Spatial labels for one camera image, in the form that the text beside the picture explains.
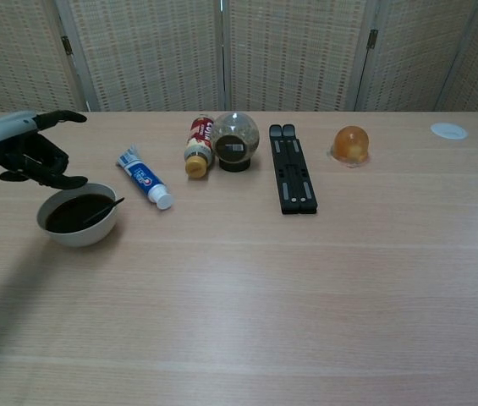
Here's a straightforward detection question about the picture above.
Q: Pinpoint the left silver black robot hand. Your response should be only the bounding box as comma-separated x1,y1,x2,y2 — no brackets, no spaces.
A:
0,109,90,190

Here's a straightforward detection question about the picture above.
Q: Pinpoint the white bowl with dark liquid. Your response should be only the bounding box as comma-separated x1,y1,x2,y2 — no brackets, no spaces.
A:
36,182,118,248

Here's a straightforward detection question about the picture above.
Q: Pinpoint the small black spoon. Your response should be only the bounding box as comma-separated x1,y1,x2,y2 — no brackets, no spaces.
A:
81,196,126,225

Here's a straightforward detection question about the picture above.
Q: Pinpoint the blue white toothpaste tube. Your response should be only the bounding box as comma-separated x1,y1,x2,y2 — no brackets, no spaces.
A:
115,144,176,211

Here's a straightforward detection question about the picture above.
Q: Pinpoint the red Costa coffee bottle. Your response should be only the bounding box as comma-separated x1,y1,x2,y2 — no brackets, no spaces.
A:
184,117,216,179

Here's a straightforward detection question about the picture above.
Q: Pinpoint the glass snow globe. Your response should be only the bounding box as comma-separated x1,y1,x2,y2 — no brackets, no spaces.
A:
211,111,261,173

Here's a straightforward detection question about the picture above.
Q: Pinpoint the black folding laptop stand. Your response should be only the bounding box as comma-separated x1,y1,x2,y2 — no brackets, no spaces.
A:
268,123,319,216

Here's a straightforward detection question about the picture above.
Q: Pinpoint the orange jelly cup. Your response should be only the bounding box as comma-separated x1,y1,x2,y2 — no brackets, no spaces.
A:
327,125,371,169

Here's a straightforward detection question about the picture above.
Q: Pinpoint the white round table grommet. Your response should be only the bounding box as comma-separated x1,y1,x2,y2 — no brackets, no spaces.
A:
430,122,469,140

